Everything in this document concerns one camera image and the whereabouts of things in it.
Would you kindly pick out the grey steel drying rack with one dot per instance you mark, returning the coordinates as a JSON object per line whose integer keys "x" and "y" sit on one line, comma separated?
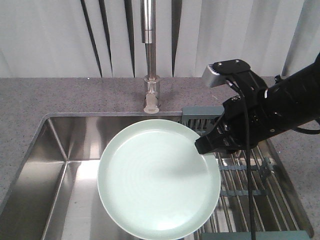
{"x": 250, "y": 187}

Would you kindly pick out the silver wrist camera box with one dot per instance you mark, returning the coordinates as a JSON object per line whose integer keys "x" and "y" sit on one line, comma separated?
{"x": 216, "y": 74}

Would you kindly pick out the white pleated curtain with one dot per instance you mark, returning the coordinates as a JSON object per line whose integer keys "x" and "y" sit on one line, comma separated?
{"x": 102, "y": 38}

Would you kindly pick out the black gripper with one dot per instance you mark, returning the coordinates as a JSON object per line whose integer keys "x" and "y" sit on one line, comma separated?
{"x": 239, "y": 128}

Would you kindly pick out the light green round plate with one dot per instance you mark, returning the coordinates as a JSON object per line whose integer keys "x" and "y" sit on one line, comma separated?
{"x": 154, "y": 184}

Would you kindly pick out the steel gooseneck faucet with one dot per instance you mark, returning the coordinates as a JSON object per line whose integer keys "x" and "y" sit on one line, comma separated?
{"x": 148, "y": 35}

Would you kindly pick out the stainless steel sink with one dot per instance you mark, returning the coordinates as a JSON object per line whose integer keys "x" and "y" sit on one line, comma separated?
{"x": 55, "y": 195}

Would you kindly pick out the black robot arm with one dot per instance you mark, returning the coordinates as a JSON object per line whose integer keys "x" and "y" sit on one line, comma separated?
{"x": 288, "y": 104}

